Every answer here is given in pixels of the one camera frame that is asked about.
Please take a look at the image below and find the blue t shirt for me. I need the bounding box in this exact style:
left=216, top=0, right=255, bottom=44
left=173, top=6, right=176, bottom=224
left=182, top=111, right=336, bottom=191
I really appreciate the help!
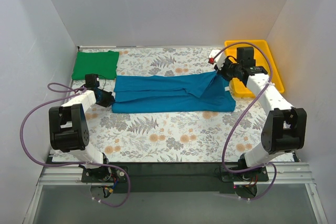
left=112, top=71, right=236, bottom=114

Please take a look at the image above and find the yellow plastic tray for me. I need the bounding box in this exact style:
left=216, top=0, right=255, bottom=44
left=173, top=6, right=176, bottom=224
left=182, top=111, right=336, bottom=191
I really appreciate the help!
left=223, top=40, right=284, bottom=98

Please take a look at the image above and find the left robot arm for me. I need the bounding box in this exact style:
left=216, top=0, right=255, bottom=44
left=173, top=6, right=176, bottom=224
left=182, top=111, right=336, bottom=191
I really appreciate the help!
left=49, top=73, right=114, bottom=182

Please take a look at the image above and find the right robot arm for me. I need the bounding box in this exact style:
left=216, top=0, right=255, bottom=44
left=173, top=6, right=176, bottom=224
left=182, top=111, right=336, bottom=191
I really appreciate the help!
left=208, top=41, right=307, bottom=181

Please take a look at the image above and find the folded green t shirt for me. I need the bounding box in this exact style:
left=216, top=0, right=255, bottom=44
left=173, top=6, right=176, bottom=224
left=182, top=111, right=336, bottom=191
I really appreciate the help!
left=71, top=51, right=119, bottom=80

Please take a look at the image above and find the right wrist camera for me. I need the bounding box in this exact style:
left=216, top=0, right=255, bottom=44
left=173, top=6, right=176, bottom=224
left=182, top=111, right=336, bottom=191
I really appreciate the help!
left=208, top=49, right=226, bottom=70

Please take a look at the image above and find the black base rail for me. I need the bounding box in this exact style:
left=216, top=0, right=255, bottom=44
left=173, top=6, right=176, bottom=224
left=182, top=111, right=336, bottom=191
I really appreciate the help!
left=81, top=161, right=270, bottom=195

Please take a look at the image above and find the aluminium frame rail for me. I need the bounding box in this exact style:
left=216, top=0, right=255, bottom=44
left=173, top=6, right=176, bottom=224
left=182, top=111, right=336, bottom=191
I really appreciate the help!
left=23, top=163, right=90, bottom=224

